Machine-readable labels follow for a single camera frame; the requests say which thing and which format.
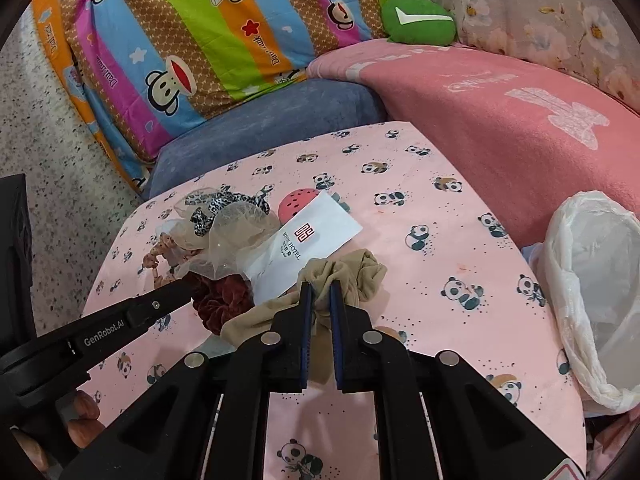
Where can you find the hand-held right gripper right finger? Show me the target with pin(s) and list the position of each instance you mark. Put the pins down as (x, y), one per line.
(336, 340)

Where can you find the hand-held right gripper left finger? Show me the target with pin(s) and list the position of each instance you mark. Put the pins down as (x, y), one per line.
(306, 340)

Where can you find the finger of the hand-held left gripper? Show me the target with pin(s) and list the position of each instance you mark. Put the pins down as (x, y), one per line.
(160, 305)

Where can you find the dark red velvet scrunchie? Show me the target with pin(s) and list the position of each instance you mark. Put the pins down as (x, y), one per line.
(220, 305)

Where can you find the beige stocking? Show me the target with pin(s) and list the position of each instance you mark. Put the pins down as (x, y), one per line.
(352, 270)

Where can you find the pink watermelon plush toy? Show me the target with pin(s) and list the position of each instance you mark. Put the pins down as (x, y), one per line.
(292, 205)

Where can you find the white plastic bag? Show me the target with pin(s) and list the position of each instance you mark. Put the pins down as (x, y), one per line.
(565, 270)

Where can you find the person's left hand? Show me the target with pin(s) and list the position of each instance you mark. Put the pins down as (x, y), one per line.
(84, 407)

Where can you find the pink panda print cloth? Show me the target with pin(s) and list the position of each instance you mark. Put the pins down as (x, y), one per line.
(425, 285)

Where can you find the white paper envelope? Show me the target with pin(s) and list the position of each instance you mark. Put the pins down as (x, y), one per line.
(320, 230)

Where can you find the beige organza scrunchie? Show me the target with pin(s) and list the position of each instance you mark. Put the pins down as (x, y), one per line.
(240, 225)

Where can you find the leopard print scrunchie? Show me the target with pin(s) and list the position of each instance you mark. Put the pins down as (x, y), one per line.
(220, 202)

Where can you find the blue velvet cushion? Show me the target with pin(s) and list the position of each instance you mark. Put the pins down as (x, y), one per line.
(280, 110)

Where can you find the pink blanket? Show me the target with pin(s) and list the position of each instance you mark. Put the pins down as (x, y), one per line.
(500, 135)

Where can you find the striped monkey print pillow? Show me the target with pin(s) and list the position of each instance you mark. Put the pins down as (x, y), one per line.
(200, 35)

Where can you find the green plush toy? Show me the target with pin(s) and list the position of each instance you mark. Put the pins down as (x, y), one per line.
(420, 27)

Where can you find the floral printed cloth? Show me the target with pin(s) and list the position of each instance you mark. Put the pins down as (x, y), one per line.
(525, 0)

